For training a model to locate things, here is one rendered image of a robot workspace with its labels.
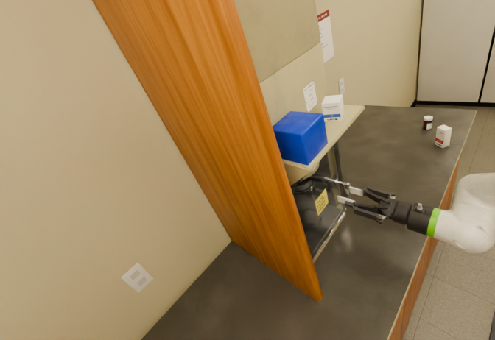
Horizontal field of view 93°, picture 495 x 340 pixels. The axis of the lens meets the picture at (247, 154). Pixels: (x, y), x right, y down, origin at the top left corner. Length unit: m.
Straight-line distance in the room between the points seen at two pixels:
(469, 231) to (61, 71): 1.18
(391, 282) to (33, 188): 1.15
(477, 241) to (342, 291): 0.43
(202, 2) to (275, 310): 0.96
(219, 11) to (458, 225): 0.81
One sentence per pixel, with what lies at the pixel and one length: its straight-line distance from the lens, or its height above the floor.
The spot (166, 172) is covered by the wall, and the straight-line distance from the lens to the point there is 0.95.
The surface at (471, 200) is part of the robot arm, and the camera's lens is 0.93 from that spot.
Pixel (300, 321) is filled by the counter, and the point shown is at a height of 0.94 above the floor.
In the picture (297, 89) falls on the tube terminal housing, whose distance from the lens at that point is 0.70.
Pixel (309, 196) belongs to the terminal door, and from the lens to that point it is 0.84.
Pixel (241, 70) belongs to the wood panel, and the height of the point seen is 1.78.
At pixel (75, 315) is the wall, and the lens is 1.10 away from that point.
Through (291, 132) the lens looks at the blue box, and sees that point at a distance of 0.56.
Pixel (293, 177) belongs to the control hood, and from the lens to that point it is 0.64.
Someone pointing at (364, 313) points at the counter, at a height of 0.94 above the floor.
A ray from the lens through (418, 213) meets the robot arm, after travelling 0.92.
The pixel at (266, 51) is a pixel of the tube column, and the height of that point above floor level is 1.77.
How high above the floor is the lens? 1.87
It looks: 32 degrees down
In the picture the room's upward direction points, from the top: 22 degrees counter-clockwise
